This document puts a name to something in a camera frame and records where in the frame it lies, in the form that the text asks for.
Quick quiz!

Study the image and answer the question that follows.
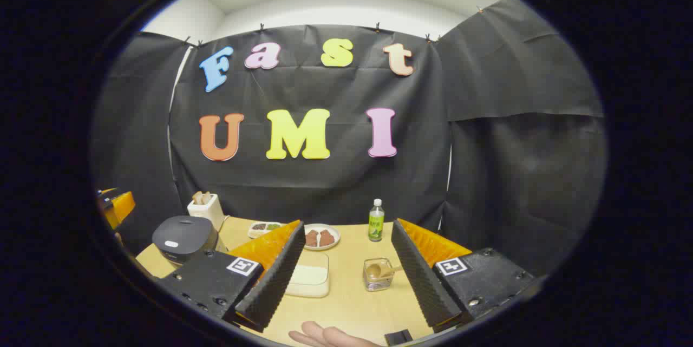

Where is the white divided food tray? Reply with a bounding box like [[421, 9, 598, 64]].
[[247, 221, 283, 239]]

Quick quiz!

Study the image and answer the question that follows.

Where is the clear box of rice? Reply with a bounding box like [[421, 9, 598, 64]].
[[285, 251, 330, 298]]

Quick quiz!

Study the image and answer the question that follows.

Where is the white toaster with bread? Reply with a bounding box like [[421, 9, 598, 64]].
[[187, 191, 225, 231]]

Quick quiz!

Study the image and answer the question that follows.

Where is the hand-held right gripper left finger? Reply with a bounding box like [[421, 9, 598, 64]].
[[157, 220, 307, 333]]

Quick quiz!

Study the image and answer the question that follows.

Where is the green drink bottle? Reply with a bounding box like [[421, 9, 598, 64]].
[[368, 199, 385, 243]]

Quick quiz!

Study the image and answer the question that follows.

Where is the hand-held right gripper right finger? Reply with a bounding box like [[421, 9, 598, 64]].
[[391, 219, 545, 334]]

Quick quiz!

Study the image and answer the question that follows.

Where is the black backdrop cloth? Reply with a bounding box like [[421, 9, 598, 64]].
[[92, 0, 607, 277]]

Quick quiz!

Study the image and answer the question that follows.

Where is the white plate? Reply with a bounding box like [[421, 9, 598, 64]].
[[303, 223, 341, 251]]

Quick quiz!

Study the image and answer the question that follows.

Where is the black silver rice cooker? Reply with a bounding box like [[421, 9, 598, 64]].
[[152, 215, 220, 266]]

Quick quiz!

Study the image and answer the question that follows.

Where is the clear chopstick holder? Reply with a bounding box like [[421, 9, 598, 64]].
[[363, 258, 395, 292]]

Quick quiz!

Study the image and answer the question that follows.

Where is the wooden spoon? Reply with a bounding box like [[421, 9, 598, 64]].
[[367, 263, 404, 280]]

